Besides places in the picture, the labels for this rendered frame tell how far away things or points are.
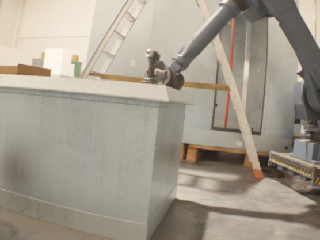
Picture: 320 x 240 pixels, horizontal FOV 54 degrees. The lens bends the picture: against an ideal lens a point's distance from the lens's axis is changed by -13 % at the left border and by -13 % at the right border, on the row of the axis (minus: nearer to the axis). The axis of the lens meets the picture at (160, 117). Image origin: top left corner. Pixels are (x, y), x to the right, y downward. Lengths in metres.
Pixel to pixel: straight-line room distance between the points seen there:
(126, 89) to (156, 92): 0.11
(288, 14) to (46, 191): 2.00
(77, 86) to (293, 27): 1.70
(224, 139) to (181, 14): 1.53
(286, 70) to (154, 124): 2.83
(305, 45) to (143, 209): 1.75
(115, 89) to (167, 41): 2.85
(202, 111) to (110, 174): 2.67
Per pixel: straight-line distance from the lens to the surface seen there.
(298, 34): 2.60
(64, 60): 7.86
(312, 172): 2.53
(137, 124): 1.36
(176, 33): 4.13
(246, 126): 3.22
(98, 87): 1.35
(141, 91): 1.30
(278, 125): 3.97
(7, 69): 1.72
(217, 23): 2.49
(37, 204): 1.60
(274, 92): 3.97
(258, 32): 7.63
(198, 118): 3.99
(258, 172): 3.23
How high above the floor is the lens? 0.59
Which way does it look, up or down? 2 degrees down
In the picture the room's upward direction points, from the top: 6 degrees clockwise
